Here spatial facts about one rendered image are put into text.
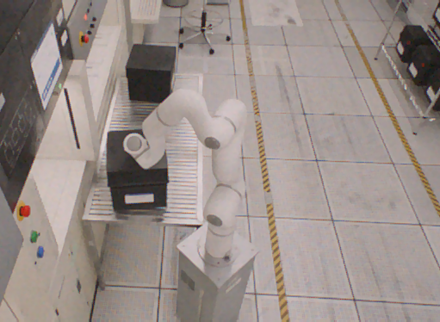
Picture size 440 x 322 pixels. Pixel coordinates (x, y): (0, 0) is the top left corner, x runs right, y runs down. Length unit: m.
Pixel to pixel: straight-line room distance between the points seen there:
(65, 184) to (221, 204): 0.87
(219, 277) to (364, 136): 2.41
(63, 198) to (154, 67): 1.01
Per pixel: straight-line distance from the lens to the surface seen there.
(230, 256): 1.91
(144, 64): 2.61
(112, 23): 3.36
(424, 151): 4.03
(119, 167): 1.88
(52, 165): 2.22
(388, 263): 3.15
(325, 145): 3.74
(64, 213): 2.00
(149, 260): 2.80
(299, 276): 2.87
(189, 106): 1.37
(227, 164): 1.46
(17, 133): 1.35
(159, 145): 1.58
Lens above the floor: 2.41
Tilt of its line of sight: 47 degrees down
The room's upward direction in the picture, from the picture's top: 1 degrees counter-clockwise
